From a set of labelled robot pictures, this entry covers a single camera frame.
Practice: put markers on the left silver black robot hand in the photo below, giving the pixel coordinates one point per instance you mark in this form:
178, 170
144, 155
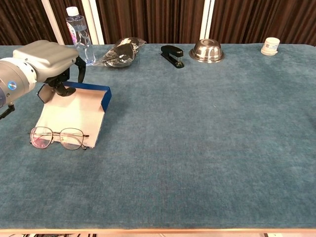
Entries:
49, 60

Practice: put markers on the blue printed glasses case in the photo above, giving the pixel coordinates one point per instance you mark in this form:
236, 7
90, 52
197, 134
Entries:
74, 111

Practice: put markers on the thin-framed eyeglasses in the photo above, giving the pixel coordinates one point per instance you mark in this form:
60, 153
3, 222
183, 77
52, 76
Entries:
70, 139

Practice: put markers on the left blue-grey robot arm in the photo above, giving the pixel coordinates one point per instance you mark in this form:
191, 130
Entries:
13, 79

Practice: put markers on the clear plastic water bottle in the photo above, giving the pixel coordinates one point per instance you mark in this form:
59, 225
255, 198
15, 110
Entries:
84, 42

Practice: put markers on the plastic bag with black contents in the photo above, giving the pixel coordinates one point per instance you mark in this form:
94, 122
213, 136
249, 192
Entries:
119, 55

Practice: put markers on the dark brown pleated curtain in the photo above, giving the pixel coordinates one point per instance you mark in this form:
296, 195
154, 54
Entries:
153, 19

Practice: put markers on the black stapler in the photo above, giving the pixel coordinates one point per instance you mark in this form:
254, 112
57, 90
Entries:
172, 53

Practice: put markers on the upturned stainless steel bowl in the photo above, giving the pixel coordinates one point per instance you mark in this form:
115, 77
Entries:
207, 50

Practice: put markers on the teal blue table cloth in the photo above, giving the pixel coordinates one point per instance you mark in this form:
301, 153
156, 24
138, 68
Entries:
185, 148

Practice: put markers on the small white jar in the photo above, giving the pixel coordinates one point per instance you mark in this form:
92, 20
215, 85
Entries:
270, 47

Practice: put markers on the white metal frame post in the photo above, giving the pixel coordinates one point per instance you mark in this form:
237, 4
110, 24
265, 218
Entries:
93, 22
207, 19
53, 22

